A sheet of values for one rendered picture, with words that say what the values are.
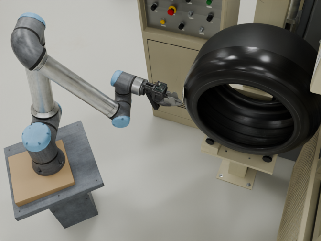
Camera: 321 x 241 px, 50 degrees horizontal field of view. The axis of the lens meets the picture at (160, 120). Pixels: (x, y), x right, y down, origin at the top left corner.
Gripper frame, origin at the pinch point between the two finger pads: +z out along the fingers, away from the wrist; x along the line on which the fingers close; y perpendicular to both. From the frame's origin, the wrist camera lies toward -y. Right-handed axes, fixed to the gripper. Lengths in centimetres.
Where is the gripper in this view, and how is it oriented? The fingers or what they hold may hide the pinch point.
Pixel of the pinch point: (179, 104)
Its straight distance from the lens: 171.4
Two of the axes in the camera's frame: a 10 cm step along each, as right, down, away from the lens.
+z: 9.2, 3.5, -2.0
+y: 0.4, -5.7, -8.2
